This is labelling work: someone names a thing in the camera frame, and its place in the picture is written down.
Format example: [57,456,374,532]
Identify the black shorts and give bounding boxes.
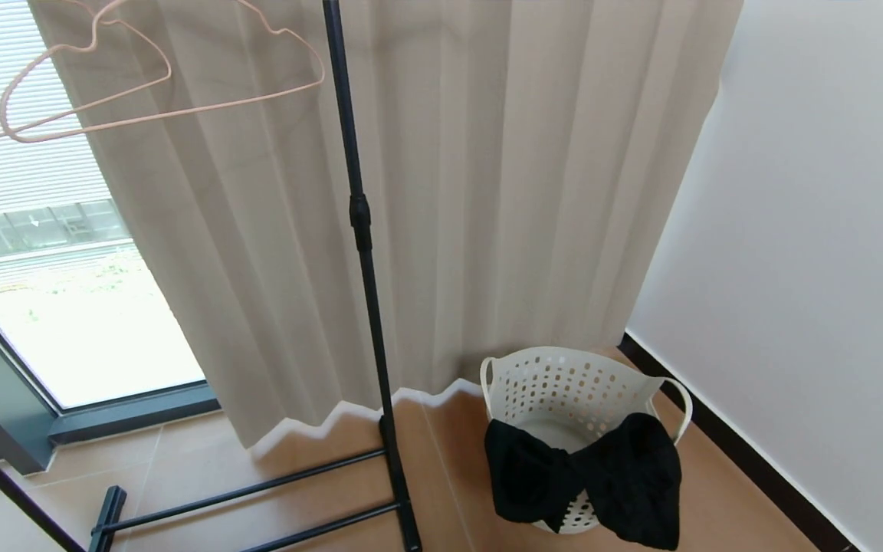
[573,412,682,551]

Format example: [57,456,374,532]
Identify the pink clothes hanger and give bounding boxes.
[0,0,326,145]
[0,0,174,153]

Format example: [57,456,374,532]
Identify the black clothes rack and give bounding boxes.
[0,0,423,552]

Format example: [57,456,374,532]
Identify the white laundry basket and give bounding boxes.
[480,347,694,535]

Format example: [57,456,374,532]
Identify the beige curtain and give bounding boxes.
[28,0,745,449]

